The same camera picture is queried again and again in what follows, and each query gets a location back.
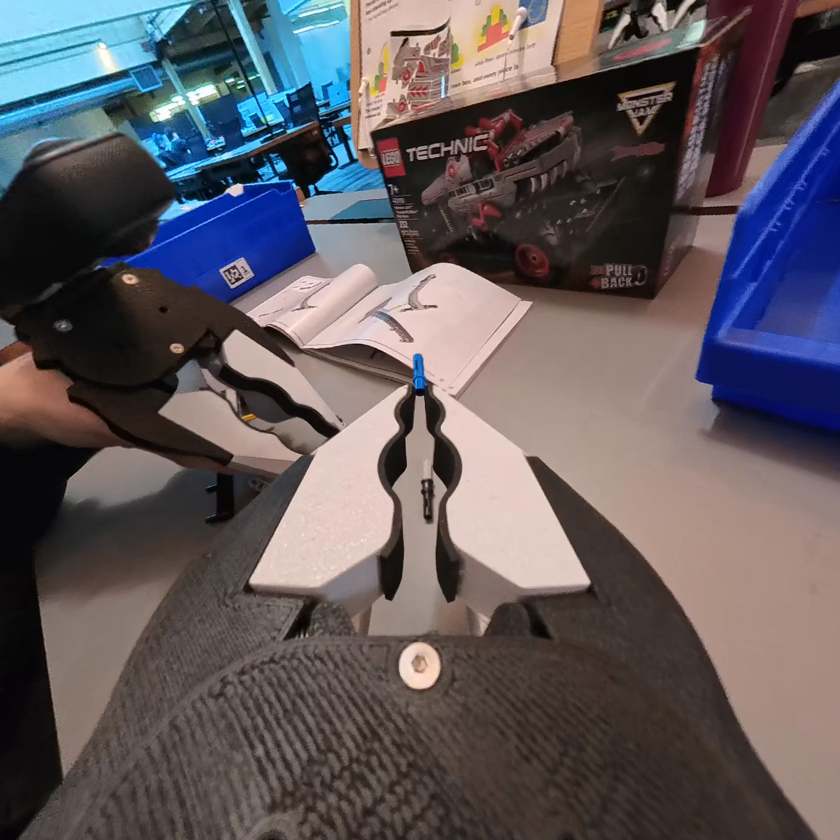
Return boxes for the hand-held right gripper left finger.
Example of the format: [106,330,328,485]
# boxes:
[248,386,413,636]

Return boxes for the clear toy sticker sheet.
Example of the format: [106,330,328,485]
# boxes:
[389,18,455,111]

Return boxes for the person's left hand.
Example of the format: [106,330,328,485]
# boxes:
[0,354,137,452]

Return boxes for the rows of desks and chairs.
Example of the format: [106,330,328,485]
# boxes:
[147,79,355,198]

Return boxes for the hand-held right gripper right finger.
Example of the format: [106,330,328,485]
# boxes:
[424,386,593,636]

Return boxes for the white instruction booklet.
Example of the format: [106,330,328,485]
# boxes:
[248,262,534,399]

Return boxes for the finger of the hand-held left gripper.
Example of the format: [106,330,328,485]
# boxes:
[217,327,347,439]
[159,389,317,478]

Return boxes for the person's left forearm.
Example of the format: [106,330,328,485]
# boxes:
[0,445,96,592]

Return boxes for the black desk pad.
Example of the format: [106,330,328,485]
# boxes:
[303,197,401,225]

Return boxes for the grey desk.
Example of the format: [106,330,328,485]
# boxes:
[33,144,840,840]

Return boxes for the brown board with instruction sheets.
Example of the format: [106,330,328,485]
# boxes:
[350,0,608,153]

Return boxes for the person in black sweatshirt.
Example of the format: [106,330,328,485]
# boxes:
[0,577,63,837]

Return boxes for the blue plastic bin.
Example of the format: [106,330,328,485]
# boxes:
[696,82,840,434]

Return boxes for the blue bin with marker label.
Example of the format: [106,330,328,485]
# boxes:
[105,180,317,304]

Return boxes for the black printed toy box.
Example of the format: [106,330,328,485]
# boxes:
[371,7,752,300]

